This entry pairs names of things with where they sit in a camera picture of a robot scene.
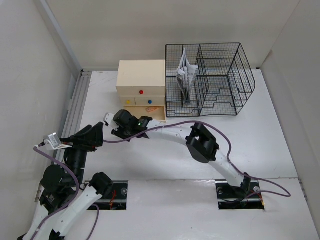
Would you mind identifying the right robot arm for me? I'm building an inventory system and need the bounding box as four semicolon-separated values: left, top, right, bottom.
104;109;251;197

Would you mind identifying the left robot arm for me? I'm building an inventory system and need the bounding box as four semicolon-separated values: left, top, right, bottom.
19;122;114;240

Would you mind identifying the wrist white camera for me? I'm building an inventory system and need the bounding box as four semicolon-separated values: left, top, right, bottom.
103;112;119;136
39;133;72;151

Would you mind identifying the cream drawer cabinet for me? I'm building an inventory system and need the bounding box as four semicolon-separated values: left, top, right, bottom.
116;60;166;106

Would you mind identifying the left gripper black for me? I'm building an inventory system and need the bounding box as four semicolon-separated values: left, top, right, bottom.
60;121;104;185

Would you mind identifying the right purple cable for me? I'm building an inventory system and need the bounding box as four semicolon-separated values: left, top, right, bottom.
102;121;292;201

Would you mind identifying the purple cable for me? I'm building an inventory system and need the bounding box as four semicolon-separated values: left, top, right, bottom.
102;121;292;201
32;146;101;240

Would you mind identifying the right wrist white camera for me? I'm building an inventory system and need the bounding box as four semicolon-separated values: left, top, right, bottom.
103;112;119;136

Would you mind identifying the aluminium rail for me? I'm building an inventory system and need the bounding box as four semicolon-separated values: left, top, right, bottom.
49;69;92;180

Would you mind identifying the white paper manual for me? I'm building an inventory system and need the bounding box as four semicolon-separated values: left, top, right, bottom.
175;47;199;104

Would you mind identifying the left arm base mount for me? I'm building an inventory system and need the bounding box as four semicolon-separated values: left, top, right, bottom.
95;181;129;211

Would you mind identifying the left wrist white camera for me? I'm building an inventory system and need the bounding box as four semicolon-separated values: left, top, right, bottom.
39;133;72;151

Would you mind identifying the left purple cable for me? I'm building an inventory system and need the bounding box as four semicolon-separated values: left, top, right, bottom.
32;146;101;240

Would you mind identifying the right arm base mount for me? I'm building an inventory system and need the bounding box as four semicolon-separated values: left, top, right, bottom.
215;180;265;210

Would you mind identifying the black wire mesh organizer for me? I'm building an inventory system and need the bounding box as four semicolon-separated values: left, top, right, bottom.
165;42;256;118

